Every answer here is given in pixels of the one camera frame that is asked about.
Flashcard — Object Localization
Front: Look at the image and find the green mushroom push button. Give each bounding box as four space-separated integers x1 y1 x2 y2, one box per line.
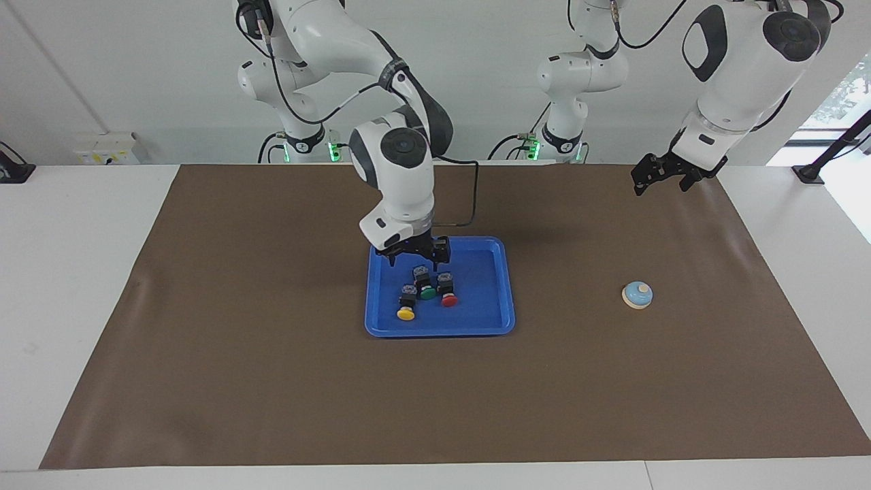
412 265 437 301

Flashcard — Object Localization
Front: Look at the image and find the black angled stand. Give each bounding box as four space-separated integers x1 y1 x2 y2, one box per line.
791 109 871 186

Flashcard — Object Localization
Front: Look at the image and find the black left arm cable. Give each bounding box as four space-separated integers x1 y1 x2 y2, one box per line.
610 0 844 133

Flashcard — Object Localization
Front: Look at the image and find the black right base cable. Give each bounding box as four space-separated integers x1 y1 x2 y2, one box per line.
257 131 290 164

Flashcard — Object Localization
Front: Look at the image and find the black table clamp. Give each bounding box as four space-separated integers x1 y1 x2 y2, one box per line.
0 142 36 184

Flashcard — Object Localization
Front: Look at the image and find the blue plastic tray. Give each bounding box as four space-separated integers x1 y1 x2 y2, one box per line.
364 235 516 339

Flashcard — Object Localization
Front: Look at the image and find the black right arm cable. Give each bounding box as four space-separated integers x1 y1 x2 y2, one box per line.
235 0 480 229

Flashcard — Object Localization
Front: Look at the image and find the black base cable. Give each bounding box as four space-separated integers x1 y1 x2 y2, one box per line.
257 131 290 164
488 102 552 162

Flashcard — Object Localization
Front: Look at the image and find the black left base cable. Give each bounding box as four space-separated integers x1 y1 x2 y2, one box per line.
488 102 552 162

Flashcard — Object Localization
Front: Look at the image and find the white wall socket box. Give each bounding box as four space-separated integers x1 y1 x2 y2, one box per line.
71 133 140 165

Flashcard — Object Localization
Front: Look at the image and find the brown table mat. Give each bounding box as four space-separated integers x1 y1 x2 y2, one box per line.
39 163 871 470

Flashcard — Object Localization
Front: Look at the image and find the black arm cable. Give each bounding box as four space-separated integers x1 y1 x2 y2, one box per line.
610 0 844 133
235 0 480 229

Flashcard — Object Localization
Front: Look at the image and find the blue service bell cream base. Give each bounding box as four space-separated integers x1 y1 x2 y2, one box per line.
621 280 654 311

